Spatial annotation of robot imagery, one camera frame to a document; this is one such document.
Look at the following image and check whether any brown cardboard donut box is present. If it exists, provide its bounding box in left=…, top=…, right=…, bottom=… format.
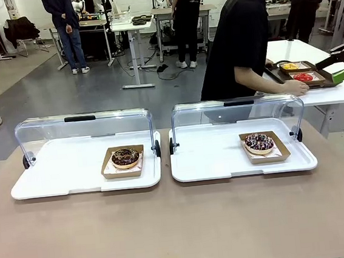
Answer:
left=238, top=128, right=293, bottom=167
left=288, top=67, right=336, bottom=88
left=98, top=143, right=148, bottom=182
left=278, top=59, right=313, bottom=75

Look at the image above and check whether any red glazed donut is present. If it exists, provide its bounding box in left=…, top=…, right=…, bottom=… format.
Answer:
left=294, top=72, right=315, bottom=83

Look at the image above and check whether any yellow glazed donut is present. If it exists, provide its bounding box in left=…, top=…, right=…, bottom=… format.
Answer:
left=283, top=62, right=302, bottom=72

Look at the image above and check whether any dark brown serving tray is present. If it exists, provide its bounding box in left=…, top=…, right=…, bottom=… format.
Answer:
left=263, top=55, right=344, bottom=94

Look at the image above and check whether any person's right forearm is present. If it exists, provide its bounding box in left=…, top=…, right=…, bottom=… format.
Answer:
left=233, top=60, right=290, bottom=100

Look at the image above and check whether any person in black shirt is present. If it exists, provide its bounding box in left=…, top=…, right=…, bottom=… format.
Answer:
left=191, top=0, right=314, bottom=106

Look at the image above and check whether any chocolate donut with colourful sprinkles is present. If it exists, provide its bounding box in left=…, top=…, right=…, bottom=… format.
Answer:
left=243, top=131, right=276, bottom=155

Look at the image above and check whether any chocolate donut with orange sprinkles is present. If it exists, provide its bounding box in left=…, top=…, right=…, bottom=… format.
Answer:
left=109, top=146, right=142, bottom=171

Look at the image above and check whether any person's right hand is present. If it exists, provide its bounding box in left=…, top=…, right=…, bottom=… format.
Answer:
left=283, top=78, right=311, bottom=98

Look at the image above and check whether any white side table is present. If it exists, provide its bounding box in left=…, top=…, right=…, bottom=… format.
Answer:
left=250, top=33, right=344, bottom=144

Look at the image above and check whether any bystander in black clothes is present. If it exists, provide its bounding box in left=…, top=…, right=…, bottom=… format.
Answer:
left=282, top=0, right=336, bottom=46

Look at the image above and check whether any black jacket on chair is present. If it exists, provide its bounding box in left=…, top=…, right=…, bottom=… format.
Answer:
left=2, top=15, right=44, bottom=52

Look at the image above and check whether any clear display lid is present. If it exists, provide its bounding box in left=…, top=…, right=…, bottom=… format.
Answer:
left=13, top=105, right=163, bottom=172
left=165, top=90, right=309, bottom=156

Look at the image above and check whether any white printed paper liner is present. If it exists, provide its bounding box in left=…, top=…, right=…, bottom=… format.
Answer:
left=246, top=142, right=283, bottom=161
left=108, top=151, right=146, bottom=175

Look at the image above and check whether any bystander in blue jeans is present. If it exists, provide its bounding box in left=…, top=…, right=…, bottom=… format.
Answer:
left=40, top=0, right=92, bottom=78

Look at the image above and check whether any white display tray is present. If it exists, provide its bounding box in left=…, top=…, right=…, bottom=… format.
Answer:
left=5, top=128, right=166, bottom=202
left=166, top=114, right=320, bottom=185

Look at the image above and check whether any white height adjustable desk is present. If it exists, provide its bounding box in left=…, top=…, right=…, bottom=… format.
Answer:
left=109, top=13, right=161, bottom=91

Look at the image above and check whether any bystander in black t-shirt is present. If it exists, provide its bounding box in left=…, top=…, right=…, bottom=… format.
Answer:
left=169, top=0, right=214, bottom=70

